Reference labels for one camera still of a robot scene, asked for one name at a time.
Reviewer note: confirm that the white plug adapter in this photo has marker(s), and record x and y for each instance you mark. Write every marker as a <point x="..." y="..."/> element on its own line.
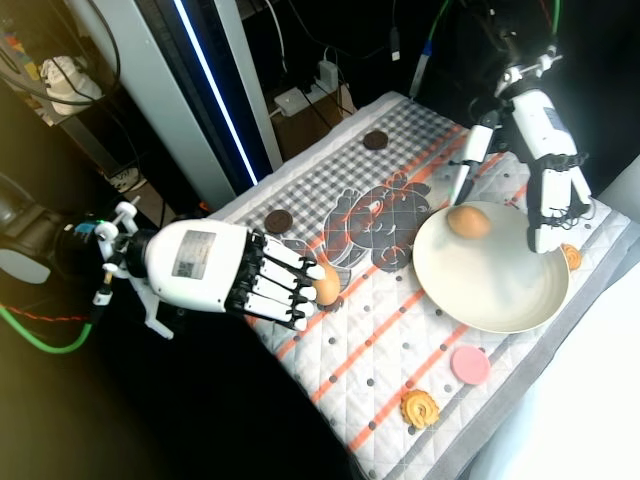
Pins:
<point x="328" y="73"/>

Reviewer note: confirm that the brown egg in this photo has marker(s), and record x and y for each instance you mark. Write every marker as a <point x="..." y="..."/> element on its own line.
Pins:
<point x="469" y="221"/>
<point x="330" y="287"/>

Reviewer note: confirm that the white power strip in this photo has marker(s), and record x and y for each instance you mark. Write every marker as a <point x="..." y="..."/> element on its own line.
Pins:
<point x="292" y="101"/>

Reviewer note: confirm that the brown cardboard box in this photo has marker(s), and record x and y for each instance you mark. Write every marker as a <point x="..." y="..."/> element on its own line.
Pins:
<point x="305" y="130"/>

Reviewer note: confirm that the dark chocolate round cookie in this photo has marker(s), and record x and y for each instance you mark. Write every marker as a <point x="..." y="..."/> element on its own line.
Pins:
<point x="278" y="221"/>
<point x="375" y="140"/>

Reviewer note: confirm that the cream round plate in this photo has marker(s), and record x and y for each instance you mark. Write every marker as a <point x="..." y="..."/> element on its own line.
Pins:
<point x="490" y="290"/>

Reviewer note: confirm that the black and white shoe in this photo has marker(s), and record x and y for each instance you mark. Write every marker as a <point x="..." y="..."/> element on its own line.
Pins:
<point x="125" y="179"/>

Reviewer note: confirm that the white sneaker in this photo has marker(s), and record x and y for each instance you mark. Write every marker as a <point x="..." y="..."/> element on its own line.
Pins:
<point x="70" y="82"/>

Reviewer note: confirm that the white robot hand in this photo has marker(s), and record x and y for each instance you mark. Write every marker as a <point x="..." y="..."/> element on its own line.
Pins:
<point x="195" y="265"/>
<point x="542" y="130"/>

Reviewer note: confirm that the grey bear print quilt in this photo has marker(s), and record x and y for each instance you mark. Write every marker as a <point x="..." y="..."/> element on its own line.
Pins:
<point x="380" y="320"/>

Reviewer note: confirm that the grey pillar with blue light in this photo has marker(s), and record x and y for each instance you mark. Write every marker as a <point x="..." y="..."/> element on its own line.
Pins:
<point x="160" y="90"/>

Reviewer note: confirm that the pink round cookie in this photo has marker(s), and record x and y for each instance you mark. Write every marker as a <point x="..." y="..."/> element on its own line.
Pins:
<point x="471" y="365"/>

